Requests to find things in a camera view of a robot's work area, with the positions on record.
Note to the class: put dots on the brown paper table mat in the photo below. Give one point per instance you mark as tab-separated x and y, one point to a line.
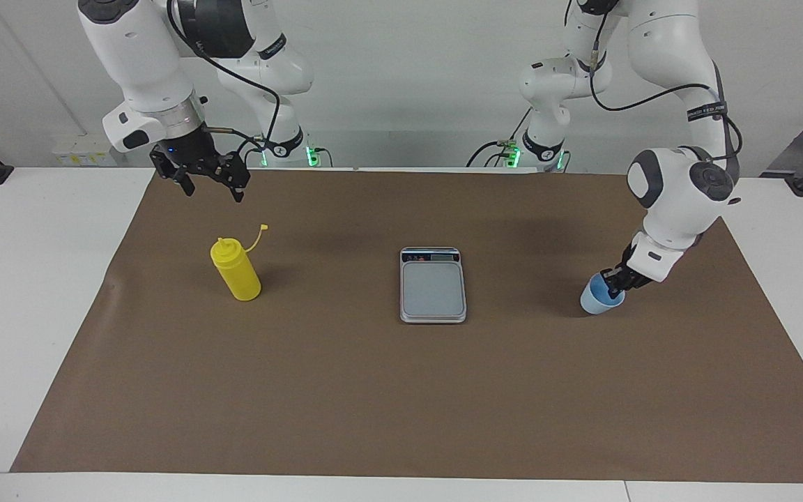
346	390

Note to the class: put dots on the silver digital kitchen scale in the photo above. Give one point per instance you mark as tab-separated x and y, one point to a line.
433	289

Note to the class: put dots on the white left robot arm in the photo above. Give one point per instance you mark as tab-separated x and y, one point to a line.
680	188

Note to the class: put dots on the yellow squeeze bottle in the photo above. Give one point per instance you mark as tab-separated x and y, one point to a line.
238	275

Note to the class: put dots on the white wall socket box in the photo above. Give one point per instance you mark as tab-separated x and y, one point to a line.
81	150

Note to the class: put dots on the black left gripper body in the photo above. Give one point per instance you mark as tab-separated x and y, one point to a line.
633	268

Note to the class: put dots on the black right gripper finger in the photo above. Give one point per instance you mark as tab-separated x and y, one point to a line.
168	164
238	174

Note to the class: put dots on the light blue plastic cup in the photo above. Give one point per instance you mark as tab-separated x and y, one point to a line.
593	305

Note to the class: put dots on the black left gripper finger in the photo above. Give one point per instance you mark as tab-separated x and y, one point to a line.
628	284
610	286

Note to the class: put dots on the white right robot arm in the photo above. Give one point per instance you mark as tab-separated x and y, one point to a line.
136	56

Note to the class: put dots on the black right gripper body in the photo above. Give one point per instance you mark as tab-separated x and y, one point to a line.
192	150

